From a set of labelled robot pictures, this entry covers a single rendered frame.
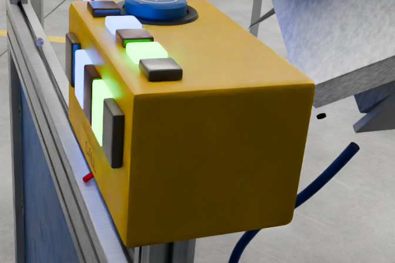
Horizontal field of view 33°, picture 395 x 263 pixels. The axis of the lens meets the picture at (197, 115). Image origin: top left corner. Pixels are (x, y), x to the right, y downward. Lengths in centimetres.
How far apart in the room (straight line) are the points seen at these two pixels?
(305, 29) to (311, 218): 154
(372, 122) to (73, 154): 38
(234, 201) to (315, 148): 236
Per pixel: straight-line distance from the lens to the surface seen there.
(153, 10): 41
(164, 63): 33
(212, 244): 205
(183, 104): 32
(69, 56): 42
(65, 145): 71
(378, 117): 85
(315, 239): 216
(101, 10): 41
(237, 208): 36
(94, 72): 37
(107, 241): 57
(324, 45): 74
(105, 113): 33
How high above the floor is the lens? 119
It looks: 25 degrees down
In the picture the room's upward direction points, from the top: 5 degrees clockwise
